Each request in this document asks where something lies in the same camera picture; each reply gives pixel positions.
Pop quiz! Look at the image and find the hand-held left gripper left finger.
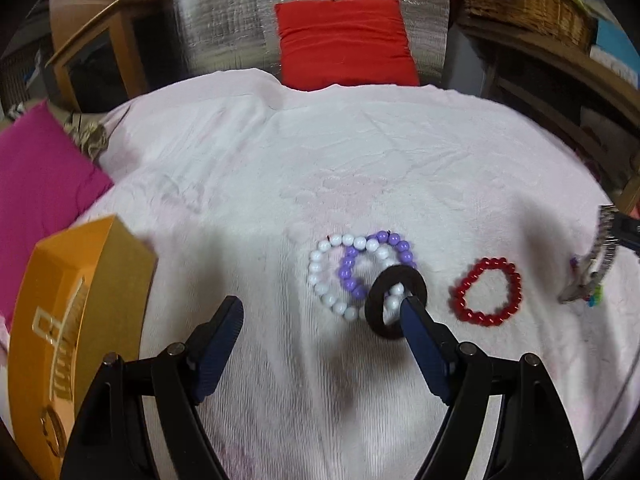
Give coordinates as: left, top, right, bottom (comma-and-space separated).
60, 295, 245, 480

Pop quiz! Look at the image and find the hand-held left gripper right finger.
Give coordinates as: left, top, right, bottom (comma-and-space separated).
398, 296, 585, 480

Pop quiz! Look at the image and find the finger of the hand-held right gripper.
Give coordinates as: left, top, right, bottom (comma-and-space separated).
559, 205, 621, 304

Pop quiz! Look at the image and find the colourful bead bracelet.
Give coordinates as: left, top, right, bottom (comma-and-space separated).
570, 256, 604, 308

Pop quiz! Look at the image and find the black ring bangle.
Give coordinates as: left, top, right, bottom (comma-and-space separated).
363, 265, 428, 341

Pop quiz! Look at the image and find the red bead bracelet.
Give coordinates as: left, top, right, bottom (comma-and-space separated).
451, 256, 523, 328

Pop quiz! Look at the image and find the purple bead bracelet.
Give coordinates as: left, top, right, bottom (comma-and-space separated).
337, 230, 418, 304

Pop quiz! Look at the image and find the white bead bracelet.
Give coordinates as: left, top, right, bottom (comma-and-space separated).
307, 233, 406, 322

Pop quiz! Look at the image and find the orange gift box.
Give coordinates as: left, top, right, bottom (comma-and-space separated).
7, 214, 159, 480

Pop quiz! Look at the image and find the wooden shelf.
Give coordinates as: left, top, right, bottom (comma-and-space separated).
457, 15, 640, 211

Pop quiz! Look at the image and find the white towel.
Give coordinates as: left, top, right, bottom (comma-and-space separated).
0, 67, 632, 480

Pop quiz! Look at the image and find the magenta cushion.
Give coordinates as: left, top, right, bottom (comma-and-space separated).
0, 99, 116, 333

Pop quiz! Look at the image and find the red cushion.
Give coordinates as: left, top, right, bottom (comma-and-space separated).
274, 0, 421, 92

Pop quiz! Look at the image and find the wooden cabinet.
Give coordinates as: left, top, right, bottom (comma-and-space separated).
45, 0, 151, 111

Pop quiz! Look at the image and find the silver foil mat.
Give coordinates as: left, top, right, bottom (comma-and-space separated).
159, 0, 453, 88

